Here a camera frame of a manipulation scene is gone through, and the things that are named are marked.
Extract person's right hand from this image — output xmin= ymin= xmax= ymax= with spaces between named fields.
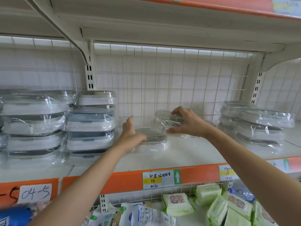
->
xmin=166 ymin=106 xmax=211 ymax=140

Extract person's left hand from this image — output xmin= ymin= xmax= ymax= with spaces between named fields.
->
xmin=115 ymin=116 xmax=148 ymax=154

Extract clear-wrapped lunch box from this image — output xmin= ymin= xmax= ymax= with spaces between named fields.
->
xmin=134 ymin=128 xmax=170 ymax=153
xmin=154 ymin=110 xmax=189 ymax=139

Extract person's right forearm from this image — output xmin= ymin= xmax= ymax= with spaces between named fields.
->
xmin=205 ymin=126 xmax=301 ymax=226

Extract person's left forearm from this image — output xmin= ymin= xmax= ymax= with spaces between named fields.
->
xmin=34 ymin=144 xmax=129 ymax=226

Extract white shelf board orange edge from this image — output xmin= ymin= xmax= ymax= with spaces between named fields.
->
xmin=0 ymin=0 xmax=301 ymax=53
xmin=0 ymin=129 xmax=301 ymax=201

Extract white yellow green price label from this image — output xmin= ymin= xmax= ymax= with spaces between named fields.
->
xmin=143 ymin=169 xmax=182 ymax=190

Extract white slotted shelf upright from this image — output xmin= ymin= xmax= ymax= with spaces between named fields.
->
xmin=250 ymin=54 xmax=266 ymax=105
xmin=85 ymin=40 xmax=97 ymax=91

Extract stack of wrapped white containers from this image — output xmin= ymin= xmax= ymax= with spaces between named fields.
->
xmin=0 ymin=89 xmax=117 ymax=165
xmin=217 ymin=100 xmax=296 ymax=149

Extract white blue printed pouch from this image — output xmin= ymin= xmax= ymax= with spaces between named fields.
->
xmin=130 ymin=204 xmax=177 ymax=226

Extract white green printed pouch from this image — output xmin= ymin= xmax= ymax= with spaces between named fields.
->
xmin=89 ymin=210 xmax=123 ymax=226

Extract pile of green wipes packs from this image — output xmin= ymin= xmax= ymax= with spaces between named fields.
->
xmin=162 ymin=183 xmax=281 ymax=226

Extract handwritten white paper label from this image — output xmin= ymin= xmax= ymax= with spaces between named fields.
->
xmin=18 ymin=184 xmax=53 ymax=205

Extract blue plastic packet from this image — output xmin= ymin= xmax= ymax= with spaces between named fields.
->
xmin=0 ymin=201 xmax=51 ymax=226

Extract pale yellow blue price label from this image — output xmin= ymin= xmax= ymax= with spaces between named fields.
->
xmin=272 ymin=0 xmax=301 ymax=16

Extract white wire grid panel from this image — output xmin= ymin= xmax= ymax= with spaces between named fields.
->
xmin=0 ymin=36 xmax=301 ymax=126

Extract white wire shelf fence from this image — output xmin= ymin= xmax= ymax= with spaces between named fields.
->
xmin=92 ymin=182 xmax=227 ymax=210

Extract white curved shelf bracket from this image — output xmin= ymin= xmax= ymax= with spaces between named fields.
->
xmin=261 ymin=50 xmax=301 ymax=72
xmin=24 ymin=0 xmax=91 ymax=66

